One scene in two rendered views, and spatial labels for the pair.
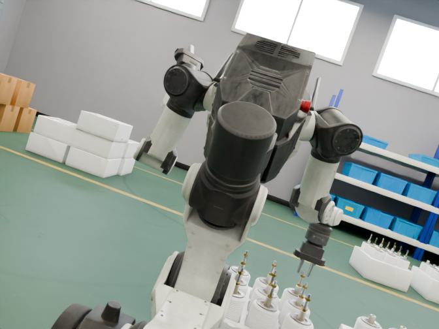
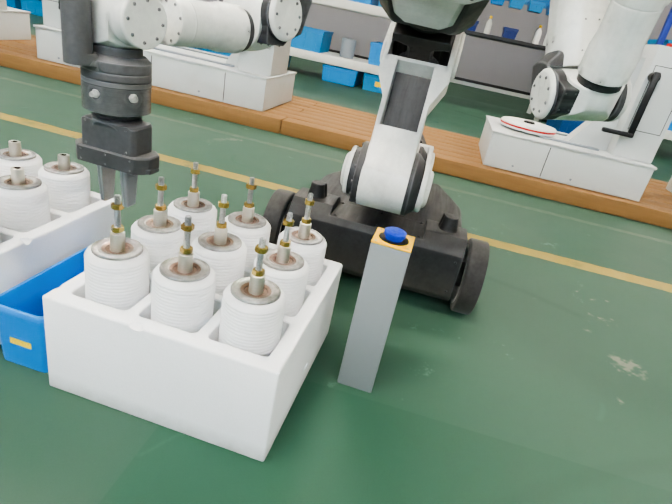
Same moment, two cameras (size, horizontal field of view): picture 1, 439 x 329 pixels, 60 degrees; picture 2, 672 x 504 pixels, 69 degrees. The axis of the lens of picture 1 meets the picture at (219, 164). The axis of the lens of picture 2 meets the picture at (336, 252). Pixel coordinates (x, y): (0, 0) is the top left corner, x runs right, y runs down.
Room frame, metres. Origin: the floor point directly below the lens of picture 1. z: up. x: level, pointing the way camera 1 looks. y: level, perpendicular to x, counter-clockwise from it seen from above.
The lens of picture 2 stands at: (2.12, -0.09, 0.64)
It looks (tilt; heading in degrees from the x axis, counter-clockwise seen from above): 25 degrees down; 182
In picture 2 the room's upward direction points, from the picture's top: 12 degrees clockwise
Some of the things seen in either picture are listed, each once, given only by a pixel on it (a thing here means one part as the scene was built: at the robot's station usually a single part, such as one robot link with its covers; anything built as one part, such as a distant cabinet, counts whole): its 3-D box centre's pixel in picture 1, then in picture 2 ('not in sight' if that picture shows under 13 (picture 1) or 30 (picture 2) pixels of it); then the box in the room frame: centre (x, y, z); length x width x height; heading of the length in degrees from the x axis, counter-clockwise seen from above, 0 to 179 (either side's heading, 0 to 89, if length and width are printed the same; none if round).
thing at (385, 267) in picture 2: not in sight; (374, 313); (1.32, -0.02, 0.16); 0.07 x 0.07 x 0.31; 83
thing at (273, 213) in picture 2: not in sight; (279, 225); (0.89, -0.30, 0.10); 0.20 x 0.05 x 0.20; 174
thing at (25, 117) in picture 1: (16, 117); not in sight; (4.55, 2.50, 0.15); 0.30 x 0.24 x 0.30; 81
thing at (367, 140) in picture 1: (370, 142); not in sight; (5.71, -2.01, 1.38); 0.50 x 0.38 x 0.11; 174
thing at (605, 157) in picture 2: not in sight; (575, 104); (-0.77, 0.91, 0.45); 0.82 x 0.57 x 0.74; 84
